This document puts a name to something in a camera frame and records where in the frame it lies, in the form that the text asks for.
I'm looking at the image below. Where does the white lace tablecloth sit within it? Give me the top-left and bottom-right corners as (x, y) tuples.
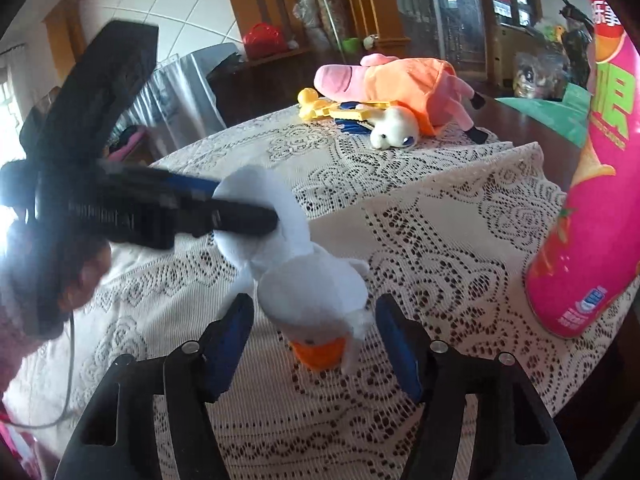
(5, 105), (636, 480)

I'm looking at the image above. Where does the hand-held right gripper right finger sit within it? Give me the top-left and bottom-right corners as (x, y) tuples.
(375, 294), (578, 480)

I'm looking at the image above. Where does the person's left hand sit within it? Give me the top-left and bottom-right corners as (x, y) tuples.
(56, 244), (114, 322)

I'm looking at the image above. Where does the green mat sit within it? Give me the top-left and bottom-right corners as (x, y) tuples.
(495, 82), (594, 149)

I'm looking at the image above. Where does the small white plush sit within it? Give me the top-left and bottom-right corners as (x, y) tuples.
(369, 106), (421, 151)

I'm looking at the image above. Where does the pink pig plush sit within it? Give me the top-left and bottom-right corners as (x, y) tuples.
(314, 54), (488, 145)

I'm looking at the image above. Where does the dark toy figure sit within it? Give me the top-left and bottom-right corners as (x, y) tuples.
(559, 0), (597, 87)

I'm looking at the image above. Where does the dark wooden cabinet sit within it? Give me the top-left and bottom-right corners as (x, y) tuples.
(206, 45), (322, 127)

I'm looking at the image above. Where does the yellow plastic toy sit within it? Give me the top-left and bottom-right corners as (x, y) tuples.
(297, 87), (391, 122)

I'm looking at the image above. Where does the glass door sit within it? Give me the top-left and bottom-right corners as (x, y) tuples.
(389, 0), (489, 82)

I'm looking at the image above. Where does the grey cable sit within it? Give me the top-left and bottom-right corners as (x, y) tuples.
(9, 309), (77, 429)

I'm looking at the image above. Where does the blue plastic toy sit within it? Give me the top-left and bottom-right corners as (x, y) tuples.
(332, 102), (374, 136)

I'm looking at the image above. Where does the pink chips can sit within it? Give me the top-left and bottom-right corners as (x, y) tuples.
(522, 0), (640, 341)

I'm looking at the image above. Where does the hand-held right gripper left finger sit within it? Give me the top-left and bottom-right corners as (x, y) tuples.
(52, 292), (256, 480)

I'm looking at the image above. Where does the person's left forearm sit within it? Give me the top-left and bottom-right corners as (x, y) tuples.
(0, 265), (61, 401)

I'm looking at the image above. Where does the white goose plush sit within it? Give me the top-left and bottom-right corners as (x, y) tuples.
(212, 164), (373, 376)

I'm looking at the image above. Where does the red bag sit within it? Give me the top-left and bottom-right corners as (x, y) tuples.
(242, 22), (290, 59)

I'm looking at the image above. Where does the broom stick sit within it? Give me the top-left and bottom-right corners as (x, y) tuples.
(314, 0), (347, 54)

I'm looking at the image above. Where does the plastic bag of toys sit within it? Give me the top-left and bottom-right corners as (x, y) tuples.
(511, 49), (572, 99)

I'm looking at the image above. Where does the pink cushion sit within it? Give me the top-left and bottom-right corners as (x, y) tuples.
(111, 126), (147, 162)

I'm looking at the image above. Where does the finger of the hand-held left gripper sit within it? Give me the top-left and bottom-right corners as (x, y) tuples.
(172, 198), (279, 239)
(101, 160), (222, 201)

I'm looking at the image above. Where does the wooden shelf cabinet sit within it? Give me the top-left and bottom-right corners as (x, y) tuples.
(481, 0), (547, 86)

